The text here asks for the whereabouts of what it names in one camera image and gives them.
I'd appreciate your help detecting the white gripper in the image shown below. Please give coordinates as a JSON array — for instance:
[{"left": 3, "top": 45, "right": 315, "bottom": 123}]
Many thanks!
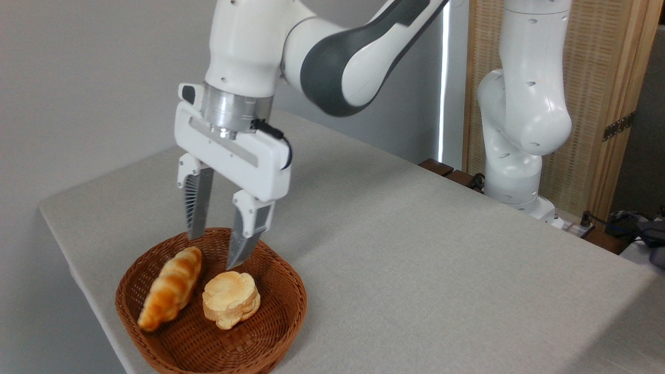
[{"left": 174, "top": 83, "right": 292, "bottom": 271}]

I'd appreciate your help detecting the long golden bread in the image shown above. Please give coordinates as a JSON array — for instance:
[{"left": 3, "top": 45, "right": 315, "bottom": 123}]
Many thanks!
[{"left": 137, "top": 246, "right": 203, "bottom": 332}]

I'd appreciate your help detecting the round stacked bread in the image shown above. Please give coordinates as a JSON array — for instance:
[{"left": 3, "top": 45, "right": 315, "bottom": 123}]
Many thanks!
[{"left": 202, "top": 271, "right": 261, "bottom": 330}]

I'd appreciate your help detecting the brown wicker basket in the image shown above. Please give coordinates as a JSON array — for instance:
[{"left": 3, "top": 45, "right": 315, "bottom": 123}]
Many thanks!
[{"left": 115, "top": 228, "right": 308, "bottom": 374}]

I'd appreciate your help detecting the dark brown wooden block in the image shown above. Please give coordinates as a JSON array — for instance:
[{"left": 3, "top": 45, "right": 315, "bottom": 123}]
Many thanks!
[
  {"left": 419, "top": 158, "right": 455, "bottom": 177},
  {"left": 581, "top": 228, "right": 630, "bottom": 256},
  {"left": 446, "top": 170, "right": 485, "bottom": 194}
]

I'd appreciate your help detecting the wooden rattan folding screen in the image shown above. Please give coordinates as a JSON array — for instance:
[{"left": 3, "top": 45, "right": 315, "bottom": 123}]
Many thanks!
[{"left": 462, "top": 0, "right": 664, "bottom": 221}]

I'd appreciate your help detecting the metal screen hinge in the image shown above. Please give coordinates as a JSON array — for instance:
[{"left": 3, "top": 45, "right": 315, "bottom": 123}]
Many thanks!
[{"left": 603, "top": 112, "right": 635, "bottom": 142}]

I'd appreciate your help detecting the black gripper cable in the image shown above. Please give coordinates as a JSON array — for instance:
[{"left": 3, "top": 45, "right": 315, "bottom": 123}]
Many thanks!
[{"left": 250, "top": 119, "right": 293, "bottom": 170}]

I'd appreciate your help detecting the dark grey device with cables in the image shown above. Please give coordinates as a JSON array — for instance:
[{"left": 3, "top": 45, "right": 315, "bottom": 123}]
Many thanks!
[{"left": 607, "top": 209, "right": 665, "bottom": 269}]

